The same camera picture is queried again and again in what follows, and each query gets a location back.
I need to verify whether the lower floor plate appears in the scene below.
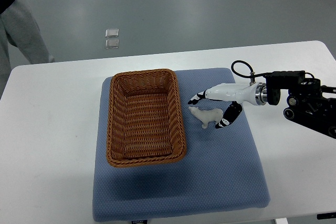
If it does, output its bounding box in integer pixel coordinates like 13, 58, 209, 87
105, 39, 119, 49

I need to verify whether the brown wicker basket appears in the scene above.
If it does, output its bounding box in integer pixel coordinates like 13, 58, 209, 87
106, 69, 187, 168

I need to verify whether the floor plate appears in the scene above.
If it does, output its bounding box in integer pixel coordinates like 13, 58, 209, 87
105, 28, 119, 38
105, 39, 119, 49

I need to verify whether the upper floor plate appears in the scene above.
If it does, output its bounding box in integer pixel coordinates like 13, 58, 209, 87
105, 28, 119, 38

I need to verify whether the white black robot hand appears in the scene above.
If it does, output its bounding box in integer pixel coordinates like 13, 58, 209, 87
188, 83, 265, 129

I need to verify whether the white bear figurine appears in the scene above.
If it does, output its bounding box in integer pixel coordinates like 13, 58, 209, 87
188, 106, 224, 129

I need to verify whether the blue textured mat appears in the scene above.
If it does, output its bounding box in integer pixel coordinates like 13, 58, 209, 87
92, 68, 270, 222

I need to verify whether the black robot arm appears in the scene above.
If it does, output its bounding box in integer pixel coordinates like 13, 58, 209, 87
231, 60, 335, 138

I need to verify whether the person in grey trousers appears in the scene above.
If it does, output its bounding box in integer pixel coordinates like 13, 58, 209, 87
1, 0, 55, 92

